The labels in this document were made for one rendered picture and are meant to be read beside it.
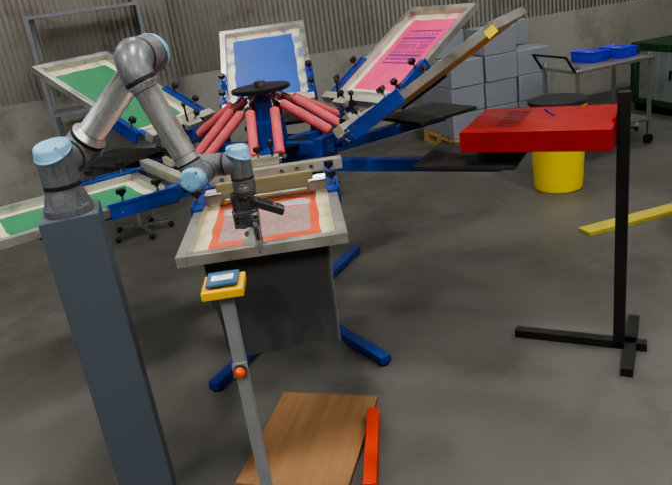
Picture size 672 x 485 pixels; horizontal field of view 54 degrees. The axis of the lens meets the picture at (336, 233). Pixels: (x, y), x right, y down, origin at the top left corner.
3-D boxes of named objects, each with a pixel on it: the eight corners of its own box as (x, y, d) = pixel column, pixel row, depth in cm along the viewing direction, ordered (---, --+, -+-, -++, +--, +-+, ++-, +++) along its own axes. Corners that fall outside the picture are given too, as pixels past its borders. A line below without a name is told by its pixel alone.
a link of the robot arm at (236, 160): (226, 143, 215) (251, 141, 214) (232, 176, 219) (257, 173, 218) (219, 149, 208) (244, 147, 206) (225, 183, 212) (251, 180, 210)
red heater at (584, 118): (621, 126, 297) (621, 100, 293) (612, 155, 260) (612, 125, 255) (486, 130, 325) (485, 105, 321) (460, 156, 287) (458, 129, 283)
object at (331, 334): (343, 344, 246) (327, 237, 231) (223, 362, 245) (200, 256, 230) (342, 339, 249) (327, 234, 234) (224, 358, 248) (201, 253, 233)
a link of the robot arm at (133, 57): (124, 33, 184) (213, 185, 197) (140, 29, 194) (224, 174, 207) (92, 52, 188) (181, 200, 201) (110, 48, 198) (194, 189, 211)
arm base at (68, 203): (43, 223, 205) (33, 193, 201) (47, 210, 219) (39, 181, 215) (93, 212, 209) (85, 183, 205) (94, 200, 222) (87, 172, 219)
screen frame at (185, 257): (348, 243, 223) (347, 232, 222) (177, 268, 222) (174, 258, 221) (333, 179, 297) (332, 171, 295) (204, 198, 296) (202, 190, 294)
